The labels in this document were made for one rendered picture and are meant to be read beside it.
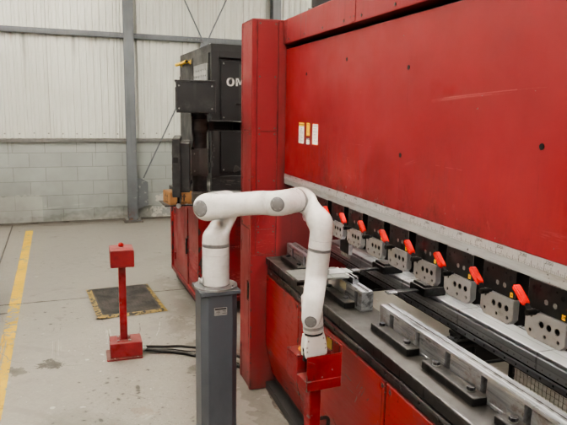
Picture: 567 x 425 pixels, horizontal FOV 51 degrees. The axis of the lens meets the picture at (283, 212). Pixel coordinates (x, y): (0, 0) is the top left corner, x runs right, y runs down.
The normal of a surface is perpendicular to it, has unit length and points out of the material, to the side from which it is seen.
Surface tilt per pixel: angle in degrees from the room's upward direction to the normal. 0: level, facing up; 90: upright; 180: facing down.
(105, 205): 90
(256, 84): 90
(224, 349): 90
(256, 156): 90
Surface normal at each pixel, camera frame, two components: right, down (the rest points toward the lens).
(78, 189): 0.36, 0.17
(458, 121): -0.95, 0.04
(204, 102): 0.14, 0.17
